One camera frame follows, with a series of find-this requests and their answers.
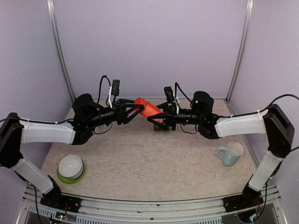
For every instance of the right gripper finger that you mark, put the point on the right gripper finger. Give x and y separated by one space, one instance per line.
163 107
160 119

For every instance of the left aluminium corner post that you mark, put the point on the left aluminium corner post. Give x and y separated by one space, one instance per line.
59 49

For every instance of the white bowl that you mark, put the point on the white bowl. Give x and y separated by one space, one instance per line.
71 167

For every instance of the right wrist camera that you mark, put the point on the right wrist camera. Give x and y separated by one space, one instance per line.
171 98

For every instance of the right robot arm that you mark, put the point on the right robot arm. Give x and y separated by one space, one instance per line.
270 121

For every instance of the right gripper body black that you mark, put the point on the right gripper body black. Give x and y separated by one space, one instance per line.
172 108

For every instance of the orange pill bottle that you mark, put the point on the orange pill bottle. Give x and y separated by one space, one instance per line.
149 108

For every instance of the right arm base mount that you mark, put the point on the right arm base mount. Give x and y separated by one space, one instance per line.
242 201

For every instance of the right aluminium corner post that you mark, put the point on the right aluminium corner post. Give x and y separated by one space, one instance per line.
241 50

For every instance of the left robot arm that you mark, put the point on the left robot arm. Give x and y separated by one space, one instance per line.
88 115

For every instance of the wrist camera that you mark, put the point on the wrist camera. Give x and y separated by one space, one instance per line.
171 98
114 91

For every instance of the aluminium front rail frame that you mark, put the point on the aluminium front rail frame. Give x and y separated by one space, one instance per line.
108 211

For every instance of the aluminium corner post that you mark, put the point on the aluminium corner post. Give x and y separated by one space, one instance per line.
59 49
241 50

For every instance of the light blue mug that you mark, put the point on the light blue mug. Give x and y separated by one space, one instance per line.
230 154

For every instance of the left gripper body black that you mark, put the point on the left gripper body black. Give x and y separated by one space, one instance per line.
118 114

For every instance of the green plate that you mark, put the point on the green plate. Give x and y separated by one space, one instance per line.
71 181

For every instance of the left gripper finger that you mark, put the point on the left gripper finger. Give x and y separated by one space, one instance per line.
126 102
130 111

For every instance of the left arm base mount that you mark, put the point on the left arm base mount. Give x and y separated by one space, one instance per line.
61 202

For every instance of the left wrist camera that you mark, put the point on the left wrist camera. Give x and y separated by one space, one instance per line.
114 91

